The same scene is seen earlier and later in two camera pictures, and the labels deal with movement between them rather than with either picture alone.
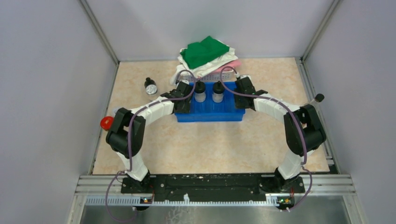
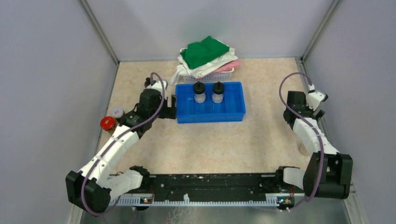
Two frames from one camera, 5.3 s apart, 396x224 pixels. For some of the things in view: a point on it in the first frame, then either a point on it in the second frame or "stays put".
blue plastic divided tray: [210, 111] stays put
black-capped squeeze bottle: [218, 92] stays put
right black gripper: [237, 104] to [321, 114]
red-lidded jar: [107, 122] stays put
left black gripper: [186, 108] to [169, 112]
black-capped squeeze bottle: [200, 94] stays put
